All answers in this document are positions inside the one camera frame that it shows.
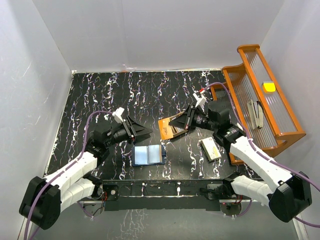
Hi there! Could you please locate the blue leather card holder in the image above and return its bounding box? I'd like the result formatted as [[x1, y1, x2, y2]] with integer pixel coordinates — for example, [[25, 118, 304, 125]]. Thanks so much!
[[132, 144, 166, 167]]

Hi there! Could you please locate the yellow sticky note block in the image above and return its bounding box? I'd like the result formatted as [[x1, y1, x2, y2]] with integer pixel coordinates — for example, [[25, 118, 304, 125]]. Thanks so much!
[[262, 81, 277, 94]]

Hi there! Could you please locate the stack of credit cards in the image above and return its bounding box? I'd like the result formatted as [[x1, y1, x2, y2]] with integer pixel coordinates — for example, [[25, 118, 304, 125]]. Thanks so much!
[[172, 126, 187, 135]]

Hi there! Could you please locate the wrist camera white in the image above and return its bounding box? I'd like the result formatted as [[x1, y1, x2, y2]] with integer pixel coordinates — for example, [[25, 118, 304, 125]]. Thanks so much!
[[193, 89, 207, 109], [112, 107, 125, 124]]

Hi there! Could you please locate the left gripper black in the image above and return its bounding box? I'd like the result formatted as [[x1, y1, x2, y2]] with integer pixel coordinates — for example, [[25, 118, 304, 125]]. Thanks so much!
[[105, 116, 153, 148]]

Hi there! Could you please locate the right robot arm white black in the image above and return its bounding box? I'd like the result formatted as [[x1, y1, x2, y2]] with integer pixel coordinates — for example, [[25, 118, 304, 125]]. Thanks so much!
[[169, 101, 312, 223]]

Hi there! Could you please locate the beige oval card tray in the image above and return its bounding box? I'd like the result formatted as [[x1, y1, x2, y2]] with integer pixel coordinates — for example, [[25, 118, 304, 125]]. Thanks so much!
[[158, 112, 187, 140]]

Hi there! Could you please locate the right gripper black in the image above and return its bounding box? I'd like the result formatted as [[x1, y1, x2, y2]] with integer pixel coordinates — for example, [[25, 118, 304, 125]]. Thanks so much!
[[169, 104, 218, 132]]

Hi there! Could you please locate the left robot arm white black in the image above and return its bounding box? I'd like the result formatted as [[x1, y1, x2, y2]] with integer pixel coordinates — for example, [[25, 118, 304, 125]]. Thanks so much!
[[18, 116, 152, 230]]

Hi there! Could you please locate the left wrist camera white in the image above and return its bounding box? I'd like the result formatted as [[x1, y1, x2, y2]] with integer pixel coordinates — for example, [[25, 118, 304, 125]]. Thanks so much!
[[112, 107, 125, 124]]

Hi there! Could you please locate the white small carton box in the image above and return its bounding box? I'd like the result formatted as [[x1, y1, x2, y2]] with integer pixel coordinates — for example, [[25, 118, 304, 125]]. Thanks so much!
[[199, 137, 221, 162]]

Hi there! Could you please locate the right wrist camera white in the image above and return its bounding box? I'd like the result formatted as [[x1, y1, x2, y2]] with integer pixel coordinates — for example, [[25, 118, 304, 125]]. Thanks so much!
[[193, 89, 207, 109]]

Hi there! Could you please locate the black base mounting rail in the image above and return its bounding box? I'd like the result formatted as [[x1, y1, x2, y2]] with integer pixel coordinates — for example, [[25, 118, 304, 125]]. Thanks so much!
[[82, 174, 253, 213]]

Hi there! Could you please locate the orange wooden tiered shelf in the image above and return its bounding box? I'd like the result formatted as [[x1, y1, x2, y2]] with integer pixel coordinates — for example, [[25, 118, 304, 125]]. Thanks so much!
[[222, 44, 306, 157]]

